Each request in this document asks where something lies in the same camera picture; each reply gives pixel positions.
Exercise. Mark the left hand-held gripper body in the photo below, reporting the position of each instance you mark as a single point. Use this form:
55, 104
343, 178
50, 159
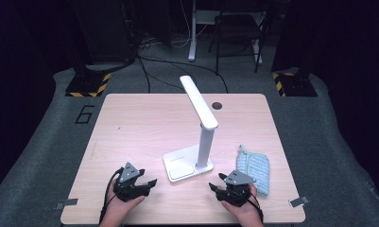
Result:
129, 189

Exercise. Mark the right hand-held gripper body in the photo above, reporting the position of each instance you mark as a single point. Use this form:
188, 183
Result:
236, 192

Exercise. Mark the light blue fluffy cloth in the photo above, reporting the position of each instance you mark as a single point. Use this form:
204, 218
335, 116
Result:
256, 167

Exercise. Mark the white desk frame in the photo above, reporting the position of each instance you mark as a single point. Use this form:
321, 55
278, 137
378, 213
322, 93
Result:
192, 38

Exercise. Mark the black chair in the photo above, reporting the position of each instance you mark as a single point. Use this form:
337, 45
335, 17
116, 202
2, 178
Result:
237, 26

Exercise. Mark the black curtain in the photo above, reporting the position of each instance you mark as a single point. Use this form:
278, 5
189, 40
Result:
351, 63
17, 78

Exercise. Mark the person's left hand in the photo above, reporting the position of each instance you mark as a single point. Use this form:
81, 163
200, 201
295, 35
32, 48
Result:
121, 209

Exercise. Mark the dark cabinet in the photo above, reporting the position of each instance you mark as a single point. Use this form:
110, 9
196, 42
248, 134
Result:
102, 31

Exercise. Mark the black yellow striped stand base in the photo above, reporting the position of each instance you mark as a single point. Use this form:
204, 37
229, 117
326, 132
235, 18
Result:
299, 85
86, 85

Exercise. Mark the white desk lamp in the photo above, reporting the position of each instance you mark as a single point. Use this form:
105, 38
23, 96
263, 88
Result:
206, 142

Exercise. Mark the person's right hand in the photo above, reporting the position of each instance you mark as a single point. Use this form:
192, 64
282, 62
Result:
244, 213

